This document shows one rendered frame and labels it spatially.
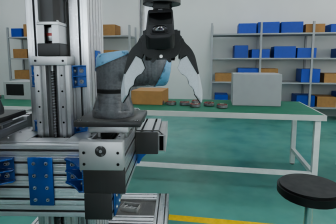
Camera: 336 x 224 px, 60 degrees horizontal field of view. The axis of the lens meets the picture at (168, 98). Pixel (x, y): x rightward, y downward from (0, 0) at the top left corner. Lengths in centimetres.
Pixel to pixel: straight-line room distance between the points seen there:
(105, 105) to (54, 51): 30
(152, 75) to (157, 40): 56
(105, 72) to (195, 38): 596
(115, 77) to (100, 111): 13
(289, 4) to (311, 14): 53
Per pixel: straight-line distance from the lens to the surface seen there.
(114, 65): 101
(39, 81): 120
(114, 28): 679
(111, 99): 101
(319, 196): 171
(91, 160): 93
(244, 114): 279
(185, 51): 54
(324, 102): 676
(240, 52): 635
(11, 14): 872
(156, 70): 101
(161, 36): 45
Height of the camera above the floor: 124
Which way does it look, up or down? 7 degrees down
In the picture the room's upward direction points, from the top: straight up
